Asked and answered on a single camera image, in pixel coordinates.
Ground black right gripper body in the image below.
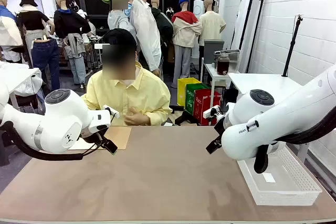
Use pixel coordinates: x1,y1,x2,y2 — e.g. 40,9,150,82
214,119,227,143

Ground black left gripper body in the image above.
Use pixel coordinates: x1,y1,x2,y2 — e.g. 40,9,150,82
81,126,109,145

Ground brown spiral notebook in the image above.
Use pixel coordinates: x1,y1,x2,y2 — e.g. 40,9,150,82
69,126,132,151

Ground person's right forearm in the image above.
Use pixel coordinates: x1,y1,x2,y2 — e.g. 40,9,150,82
81,93,106,111

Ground person's left forearm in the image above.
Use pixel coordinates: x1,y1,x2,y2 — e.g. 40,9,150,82
149,102,173,126

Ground person's left hand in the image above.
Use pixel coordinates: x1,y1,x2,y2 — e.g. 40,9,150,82
124,107,152,126

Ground red recycling bin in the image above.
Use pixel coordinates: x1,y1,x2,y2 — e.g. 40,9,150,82
193,89,222,126

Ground black floor stand base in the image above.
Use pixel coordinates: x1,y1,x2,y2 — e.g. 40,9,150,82
169,105,198,126

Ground green recycling bin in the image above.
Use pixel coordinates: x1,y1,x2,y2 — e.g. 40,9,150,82
184,82,211,116

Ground yellow recycling bin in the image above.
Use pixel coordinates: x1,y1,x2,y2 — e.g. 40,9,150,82
177,77,202,107

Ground small white side table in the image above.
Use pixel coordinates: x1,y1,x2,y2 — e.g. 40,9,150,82
203,62,241,127

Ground small white label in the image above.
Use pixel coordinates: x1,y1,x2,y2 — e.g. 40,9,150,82
262,173,276,184

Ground large white desk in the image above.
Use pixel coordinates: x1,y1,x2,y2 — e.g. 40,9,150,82
227,72,316,164

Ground glass jar with dark liquid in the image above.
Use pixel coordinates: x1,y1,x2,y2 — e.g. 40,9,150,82
217,53,230,76

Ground person in yellow shirt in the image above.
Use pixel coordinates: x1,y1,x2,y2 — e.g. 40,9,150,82
81,28,173,127

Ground grey metal tray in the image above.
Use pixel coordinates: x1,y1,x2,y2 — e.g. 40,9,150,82
214,49,240,73

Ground grey bin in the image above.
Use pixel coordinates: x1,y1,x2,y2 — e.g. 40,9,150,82
203,39,225,65

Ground white plastic bag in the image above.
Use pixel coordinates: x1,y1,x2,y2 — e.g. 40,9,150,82
13,76,43,98

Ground white perforated plastic basket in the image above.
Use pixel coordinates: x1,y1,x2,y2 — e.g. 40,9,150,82
237,145,323,206

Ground black cap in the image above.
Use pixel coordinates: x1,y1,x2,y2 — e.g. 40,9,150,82
101,28,138,51

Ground mannequin in red beige jacket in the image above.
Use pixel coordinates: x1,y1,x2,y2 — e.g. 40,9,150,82
171,0,203,89

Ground white desk with metal legs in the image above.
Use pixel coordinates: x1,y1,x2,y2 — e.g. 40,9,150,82
0,61,43,111

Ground mannequin in cream shirt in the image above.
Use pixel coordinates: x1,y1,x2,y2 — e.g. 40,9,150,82
198,0,227,78

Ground black tripod stand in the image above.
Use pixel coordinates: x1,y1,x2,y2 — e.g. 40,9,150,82
281,14,304,78

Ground tall mannequin in white shirt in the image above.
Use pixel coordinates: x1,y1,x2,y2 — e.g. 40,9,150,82
130,0,163,78

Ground figure in green bucket hat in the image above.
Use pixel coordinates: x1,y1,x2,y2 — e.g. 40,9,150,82
100,0,137,38

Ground black pole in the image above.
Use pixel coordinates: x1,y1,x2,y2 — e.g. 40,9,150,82
246,0,271,74
238,0,260,51

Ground mannequin in dark green jacket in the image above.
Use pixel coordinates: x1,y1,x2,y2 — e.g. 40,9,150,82
150,0,174,51

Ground mannequin in blue white top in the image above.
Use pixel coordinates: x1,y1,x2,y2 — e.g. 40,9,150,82
0,0,24,63

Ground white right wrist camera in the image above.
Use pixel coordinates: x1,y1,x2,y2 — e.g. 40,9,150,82
203,105,223,120

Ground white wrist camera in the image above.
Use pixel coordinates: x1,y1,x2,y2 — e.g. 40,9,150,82
103,104,120,119
203,105,223,120

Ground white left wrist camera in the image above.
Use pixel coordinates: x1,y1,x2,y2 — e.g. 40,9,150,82
103,104,120,119

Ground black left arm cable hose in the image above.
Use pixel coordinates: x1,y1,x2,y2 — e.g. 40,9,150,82
0,121,85,162

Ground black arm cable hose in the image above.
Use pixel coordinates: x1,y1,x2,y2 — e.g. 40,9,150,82
253,108,336,174
0,121,85,162

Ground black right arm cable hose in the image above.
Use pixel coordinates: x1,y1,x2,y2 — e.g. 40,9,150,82
253,108,336,174

